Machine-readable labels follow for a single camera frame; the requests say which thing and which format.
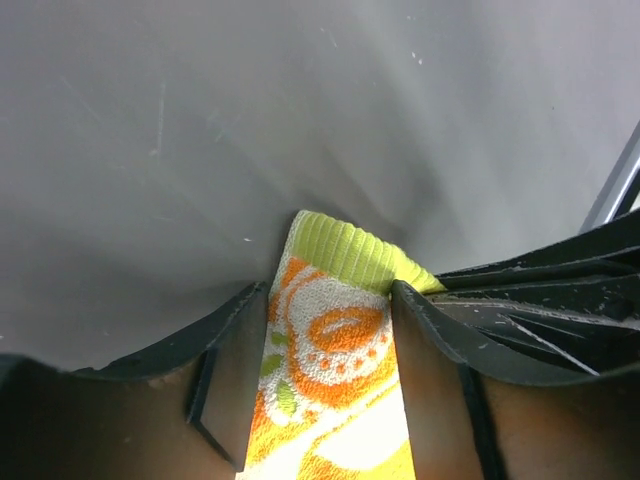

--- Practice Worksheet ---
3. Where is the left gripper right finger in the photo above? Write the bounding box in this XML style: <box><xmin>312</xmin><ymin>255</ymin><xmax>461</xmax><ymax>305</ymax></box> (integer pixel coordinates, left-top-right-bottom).
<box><xmin>392</xmin><ymin>282</ymin><xmax>639</xmax><ymax>479</ymax></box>

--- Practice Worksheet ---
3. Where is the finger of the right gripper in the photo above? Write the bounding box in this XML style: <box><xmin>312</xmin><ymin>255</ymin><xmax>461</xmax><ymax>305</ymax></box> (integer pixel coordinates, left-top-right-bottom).
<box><xmin>427</xmin><ymin>212</ymin><xmax>639</xmax><ymax>375</ymax></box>

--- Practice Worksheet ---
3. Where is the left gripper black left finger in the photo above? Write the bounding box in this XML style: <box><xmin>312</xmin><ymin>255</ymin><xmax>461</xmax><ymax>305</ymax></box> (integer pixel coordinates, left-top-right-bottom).
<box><xmin>1</xmin><ymin>282</ymin><xmax>268</xmax><ymax>479</ymax></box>

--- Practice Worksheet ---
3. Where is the orange cream patterned towel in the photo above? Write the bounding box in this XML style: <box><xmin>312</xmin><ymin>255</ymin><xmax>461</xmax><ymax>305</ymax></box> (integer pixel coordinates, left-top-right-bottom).
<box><xmin>242</xmin><ymin>210</ymin><xmax>442</xmax><ymax>479</ymax></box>

